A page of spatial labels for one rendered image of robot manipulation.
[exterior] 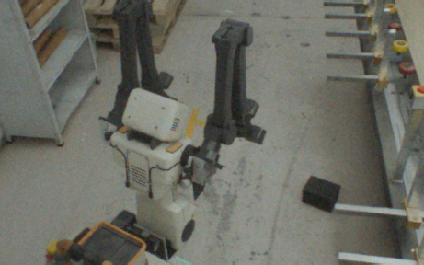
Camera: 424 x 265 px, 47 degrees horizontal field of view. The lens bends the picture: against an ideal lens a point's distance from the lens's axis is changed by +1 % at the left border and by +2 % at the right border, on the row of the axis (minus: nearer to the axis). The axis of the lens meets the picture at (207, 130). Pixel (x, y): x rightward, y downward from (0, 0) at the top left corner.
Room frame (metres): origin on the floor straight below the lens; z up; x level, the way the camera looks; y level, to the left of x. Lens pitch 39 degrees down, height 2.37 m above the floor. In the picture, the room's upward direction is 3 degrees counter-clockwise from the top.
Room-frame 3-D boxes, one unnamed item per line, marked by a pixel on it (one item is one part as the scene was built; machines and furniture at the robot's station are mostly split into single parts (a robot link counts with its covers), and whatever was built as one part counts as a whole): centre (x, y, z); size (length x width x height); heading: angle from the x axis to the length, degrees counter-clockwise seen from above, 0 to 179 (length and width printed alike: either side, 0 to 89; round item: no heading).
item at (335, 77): (2.28, -0.93, 0.81); 0.43 x 0.03 x 0.04; 79
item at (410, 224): (1.30, -0.82, 0.81); 0.14 x 0.06 x 0.05; 169
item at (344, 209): (1.30, -0.73, 0.80); 0.43 x 0.03 x 0.04; 79
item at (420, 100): (1.57, -0.88, 1.18); 0.07 x 0.07 x 0.08; 79
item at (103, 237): (1.12, 0.38, 0.87); 0.23 x 0.15 x 0.11; 56
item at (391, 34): (2.30, -1.02, 0.86); 0.04 x 0.04 x 0.48; 79
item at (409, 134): (1.58, -0.88, 0.93); 0.05 x 0.05 x 0.45; 79
